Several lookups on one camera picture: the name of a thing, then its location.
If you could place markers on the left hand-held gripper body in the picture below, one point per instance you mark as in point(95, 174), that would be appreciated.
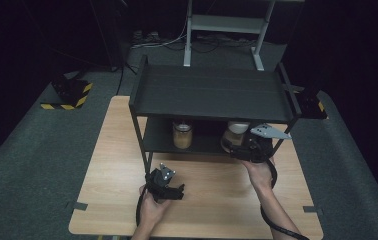
point(159, 181)

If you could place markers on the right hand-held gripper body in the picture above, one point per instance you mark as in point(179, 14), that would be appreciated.
point(258, 148)

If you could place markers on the glass jar of tan powder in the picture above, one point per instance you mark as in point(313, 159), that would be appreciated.
point(182, 138)
point(234, 133)

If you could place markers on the black shelf rack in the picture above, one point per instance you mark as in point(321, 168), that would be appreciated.
point(210, 90)

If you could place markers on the person's left hand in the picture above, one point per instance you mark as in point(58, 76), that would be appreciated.
point(152, 210)

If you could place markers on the person's right hand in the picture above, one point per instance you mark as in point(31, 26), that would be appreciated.
point(260, 175)

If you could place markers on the yellow black striped stand base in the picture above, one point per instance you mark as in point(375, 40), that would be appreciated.
point(312, 106)
point(72, 95)

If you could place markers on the grey tape piece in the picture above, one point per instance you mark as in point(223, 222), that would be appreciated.
point(78, 206)
point(312, 209)

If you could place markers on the grey metal stand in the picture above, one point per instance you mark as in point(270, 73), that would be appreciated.
point(225, 24)

